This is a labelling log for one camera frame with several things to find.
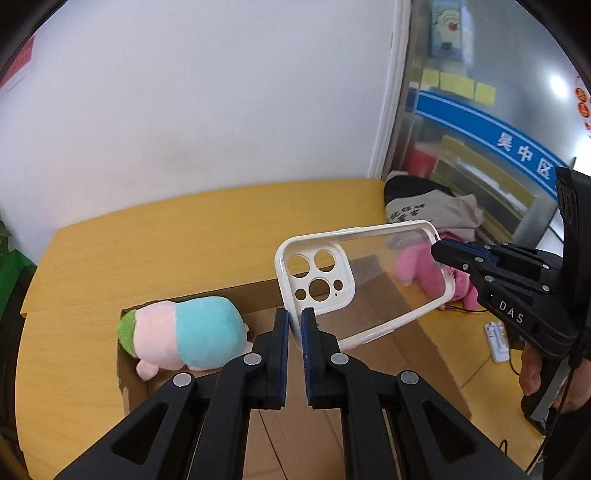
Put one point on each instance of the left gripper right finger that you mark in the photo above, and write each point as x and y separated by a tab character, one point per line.
395	426

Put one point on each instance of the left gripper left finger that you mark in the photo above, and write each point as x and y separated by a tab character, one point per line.
194	427

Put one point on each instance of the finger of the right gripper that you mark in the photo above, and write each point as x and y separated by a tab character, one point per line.
471	269
454	251

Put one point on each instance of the brown cardboard box tray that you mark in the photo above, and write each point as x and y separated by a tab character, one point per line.
298	442

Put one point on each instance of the pink pig plush toy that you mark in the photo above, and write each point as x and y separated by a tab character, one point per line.
200	334

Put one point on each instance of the white clear phone case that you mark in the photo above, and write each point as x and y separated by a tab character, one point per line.
347	277

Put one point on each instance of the person's right hand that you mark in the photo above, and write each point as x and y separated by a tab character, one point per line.
530	379

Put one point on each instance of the white power strip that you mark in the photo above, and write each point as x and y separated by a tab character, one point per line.
497	341

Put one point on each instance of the magenta plush toy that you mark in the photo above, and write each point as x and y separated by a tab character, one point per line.
416	264

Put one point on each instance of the beige and black cloth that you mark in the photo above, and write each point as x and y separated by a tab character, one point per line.
410	198

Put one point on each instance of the blue banner with characters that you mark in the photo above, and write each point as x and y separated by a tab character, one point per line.
514	146

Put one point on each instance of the yellow sticky notes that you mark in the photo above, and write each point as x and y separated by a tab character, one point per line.
459	85

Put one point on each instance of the blue cartoon poster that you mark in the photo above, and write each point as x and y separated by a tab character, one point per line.
452	31

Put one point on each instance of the green cloth covered bench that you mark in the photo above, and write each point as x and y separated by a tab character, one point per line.
17	272

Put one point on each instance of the green potted plant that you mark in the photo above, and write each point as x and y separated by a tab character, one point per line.
5	236

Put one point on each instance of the red wall sign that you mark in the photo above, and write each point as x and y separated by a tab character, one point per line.
19	67

